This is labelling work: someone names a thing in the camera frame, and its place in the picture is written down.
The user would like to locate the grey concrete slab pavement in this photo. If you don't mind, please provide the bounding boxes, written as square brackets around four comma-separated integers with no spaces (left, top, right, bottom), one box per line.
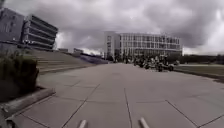
[5,62,224,128]

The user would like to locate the white glass-fronted building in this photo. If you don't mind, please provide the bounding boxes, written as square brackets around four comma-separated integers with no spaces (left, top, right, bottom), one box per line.
[103,31,184,62]

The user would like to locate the wide concrete steps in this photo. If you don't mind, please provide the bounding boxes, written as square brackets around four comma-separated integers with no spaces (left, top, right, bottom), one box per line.
[31,49,98,74]

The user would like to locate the robot's own part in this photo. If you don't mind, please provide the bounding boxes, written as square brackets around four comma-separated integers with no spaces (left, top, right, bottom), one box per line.
[139,116,151,128]
[78,119,88,128]

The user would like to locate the dark grey layered building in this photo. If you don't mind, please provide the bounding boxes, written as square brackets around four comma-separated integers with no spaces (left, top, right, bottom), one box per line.
[0,7,59,52]

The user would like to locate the distant row of trees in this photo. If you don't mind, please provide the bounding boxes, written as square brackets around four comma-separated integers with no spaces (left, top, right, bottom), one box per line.
[181,54,224,65]

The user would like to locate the grass lawn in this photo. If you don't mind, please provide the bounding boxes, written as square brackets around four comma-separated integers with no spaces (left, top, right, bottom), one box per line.
[173,63,224,82]

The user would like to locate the dark green hedge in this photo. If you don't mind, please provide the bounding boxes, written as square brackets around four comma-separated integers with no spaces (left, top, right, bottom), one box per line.
[0,53,40,102]

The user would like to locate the concrete kerb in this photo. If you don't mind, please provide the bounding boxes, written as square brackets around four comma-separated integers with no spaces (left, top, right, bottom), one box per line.
[0,87,56,118]

